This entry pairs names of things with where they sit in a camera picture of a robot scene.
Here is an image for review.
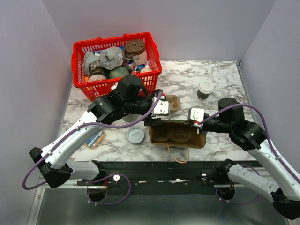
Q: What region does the single brown pulp carrier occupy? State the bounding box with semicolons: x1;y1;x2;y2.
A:
152;128;192;143

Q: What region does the dark green paper bag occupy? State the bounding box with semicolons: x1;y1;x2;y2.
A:
149;120;207;164

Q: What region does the black paper coffee cup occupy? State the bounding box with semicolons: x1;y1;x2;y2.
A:
197;82;214;100

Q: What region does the white plastic cup lid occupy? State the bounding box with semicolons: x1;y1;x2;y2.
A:
198;82;214;94

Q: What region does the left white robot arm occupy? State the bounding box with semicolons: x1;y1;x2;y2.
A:
29;74;170;188

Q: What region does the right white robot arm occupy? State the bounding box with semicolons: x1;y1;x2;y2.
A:
188;97;300;220

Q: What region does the stack of white lids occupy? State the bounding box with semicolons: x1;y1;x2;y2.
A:
127;127;145;144

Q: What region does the brown pulp cup carrier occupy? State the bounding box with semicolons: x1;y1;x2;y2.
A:
165;95;180;113

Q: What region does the white pump bottle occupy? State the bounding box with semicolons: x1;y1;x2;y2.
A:
140;61;152;73

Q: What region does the small metal can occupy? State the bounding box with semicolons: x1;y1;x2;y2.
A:
129;62;137;72

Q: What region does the green glitter ball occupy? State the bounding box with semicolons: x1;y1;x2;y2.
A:
108;66;129;79

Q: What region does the orange sponge blue label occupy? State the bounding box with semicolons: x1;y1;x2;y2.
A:
85;131;106;149

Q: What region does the grey wrapped package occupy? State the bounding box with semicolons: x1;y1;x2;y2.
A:
99;46;125;70

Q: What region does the brown lid cream tub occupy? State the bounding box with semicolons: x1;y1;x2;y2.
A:
125;39;147;65

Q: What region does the red plastic shopping basket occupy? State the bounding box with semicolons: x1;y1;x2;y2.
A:
71;32;162;102

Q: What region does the patterned grey pouch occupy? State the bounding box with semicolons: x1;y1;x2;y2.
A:
83;51;105;76

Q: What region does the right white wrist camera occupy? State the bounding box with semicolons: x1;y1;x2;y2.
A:
187;108;204;122

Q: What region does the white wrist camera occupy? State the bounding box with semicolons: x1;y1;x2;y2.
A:
152;95;170;115
187;108;204;122

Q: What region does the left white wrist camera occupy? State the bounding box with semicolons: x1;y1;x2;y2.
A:
152;95;170;115

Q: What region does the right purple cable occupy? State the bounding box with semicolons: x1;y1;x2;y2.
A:
199;104;300;205

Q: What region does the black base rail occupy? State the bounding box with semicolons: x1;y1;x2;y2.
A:
76;159;236;195

